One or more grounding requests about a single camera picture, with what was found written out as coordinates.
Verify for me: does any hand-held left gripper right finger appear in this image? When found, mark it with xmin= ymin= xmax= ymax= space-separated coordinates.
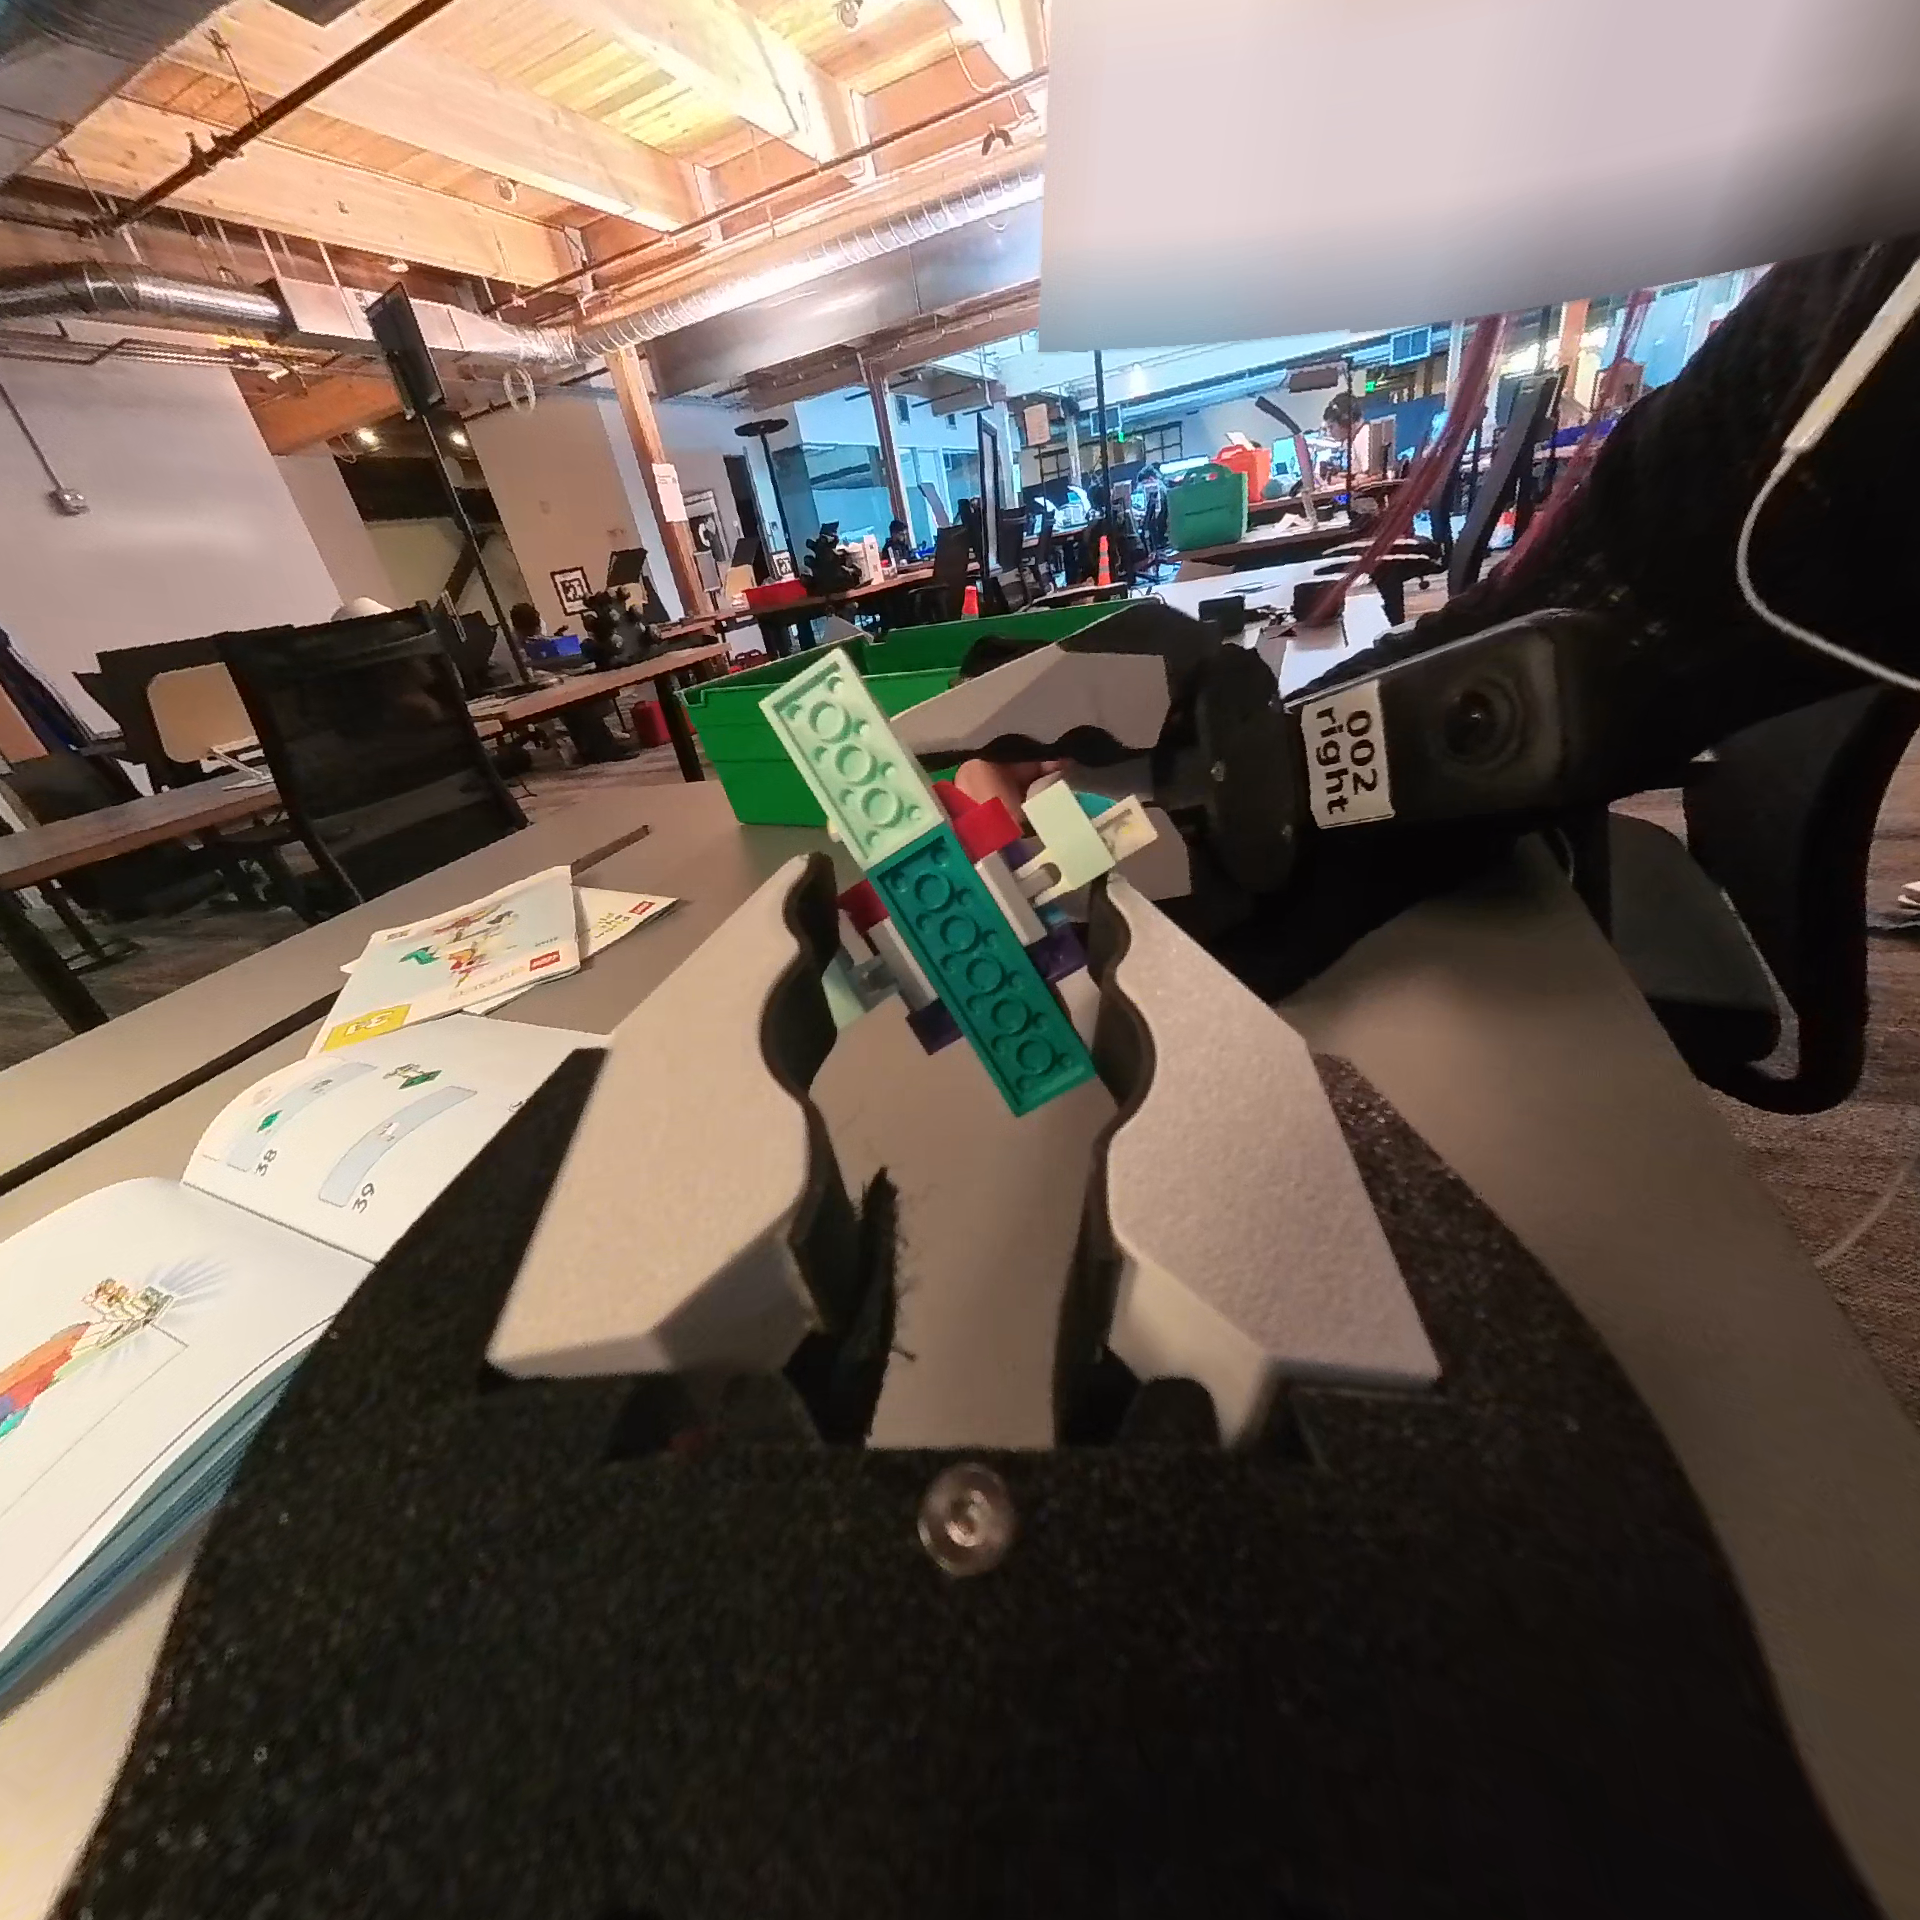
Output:
xmin=1058 ymin=879 xmax=1445 ymax=1445

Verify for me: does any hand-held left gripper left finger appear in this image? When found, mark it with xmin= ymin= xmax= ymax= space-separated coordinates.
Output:
xmin=486 ymin=854 xmax=845 ymax=1383

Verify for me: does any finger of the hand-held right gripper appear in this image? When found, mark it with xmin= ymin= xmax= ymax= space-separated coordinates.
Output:
xmin=893 ymin=602 xmax=1208 ymax=783

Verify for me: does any multicoloured lego build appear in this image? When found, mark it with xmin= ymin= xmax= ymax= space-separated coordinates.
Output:
xmin=755 ymin=644 xmax=1162 ymax=1119

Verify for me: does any person's right forearm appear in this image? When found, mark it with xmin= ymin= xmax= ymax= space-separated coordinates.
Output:
xmin=1244 ymin=237 xmax=1920 ymax=1119

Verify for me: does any open lego instruction booklet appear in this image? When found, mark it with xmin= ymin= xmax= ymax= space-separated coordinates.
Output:
xmin=0 ymin=1037 xmax=604 ymax=1702

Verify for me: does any red-labelled instruction leaflet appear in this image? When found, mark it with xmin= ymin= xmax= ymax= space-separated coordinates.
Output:
xmin=576 ymin=884 xmax=679 ymax=964

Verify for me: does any closed yellow-cornered instruction booklet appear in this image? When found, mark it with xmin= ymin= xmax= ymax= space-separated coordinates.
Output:
xmin=317 ymin=865 xmax=583 ymax=1055

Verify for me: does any green plastic bin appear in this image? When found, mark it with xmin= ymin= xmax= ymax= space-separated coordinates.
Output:
xmin=679 ymin=598 xmax=1173 ymax=829

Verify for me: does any black mesh office chair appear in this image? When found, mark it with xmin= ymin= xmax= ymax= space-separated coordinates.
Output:
xmin=220 ymin=607 xmax=529 ymax=921

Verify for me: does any dark wooden desk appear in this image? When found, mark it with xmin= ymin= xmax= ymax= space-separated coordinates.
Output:
xmin=0 ymin=777 xmax=289 ymax=1037

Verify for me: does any hanging black monitor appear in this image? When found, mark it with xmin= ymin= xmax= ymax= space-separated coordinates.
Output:
xmin=367 ymin=285 xmax=450 ymax=423

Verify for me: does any white cable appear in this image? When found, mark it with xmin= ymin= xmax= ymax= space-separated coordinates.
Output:
xmin=1736 ymin=256 xmax=1920 ymax=695

